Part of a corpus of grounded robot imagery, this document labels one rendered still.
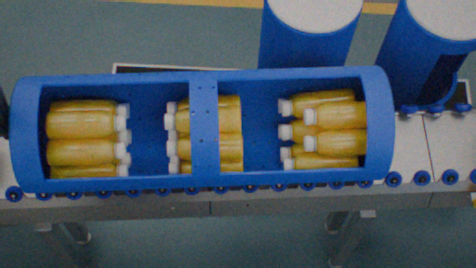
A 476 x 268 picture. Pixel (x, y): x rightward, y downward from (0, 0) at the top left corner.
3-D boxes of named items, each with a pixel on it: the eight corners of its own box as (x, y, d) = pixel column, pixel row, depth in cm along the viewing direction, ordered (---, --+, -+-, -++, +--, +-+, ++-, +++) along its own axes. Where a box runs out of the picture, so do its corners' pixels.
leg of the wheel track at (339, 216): (339, 234, 269) (371, 175, 212) (324, 234, 268) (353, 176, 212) (337, 221, 271) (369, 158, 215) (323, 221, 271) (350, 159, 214)
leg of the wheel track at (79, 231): (90, 245, 264) (56, 188, 207) (75, 246, 264) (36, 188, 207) (91, 231, 266) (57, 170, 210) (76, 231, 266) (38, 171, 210)
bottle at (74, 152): (50, 134, 163) (119, 132, 164) (53, 158, 166) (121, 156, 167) (44, 146, 157) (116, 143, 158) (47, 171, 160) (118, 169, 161)
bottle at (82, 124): (44, 117, 156) (115, 115, 157) (49, 107, 162) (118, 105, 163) (46, 143, 158) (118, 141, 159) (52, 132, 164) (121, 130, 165)
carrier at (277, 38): (333, 146, 269) (304, 87, 280) (380, 18, 190) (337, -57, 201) (267, 169, 264) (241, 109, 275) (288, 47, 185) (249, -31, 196)
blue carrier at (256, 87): (376, 196, 174) (403, 150, 149) (33, 210, 170) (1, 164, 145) (362, 100, 187) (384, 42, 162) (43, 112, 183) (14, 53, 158)
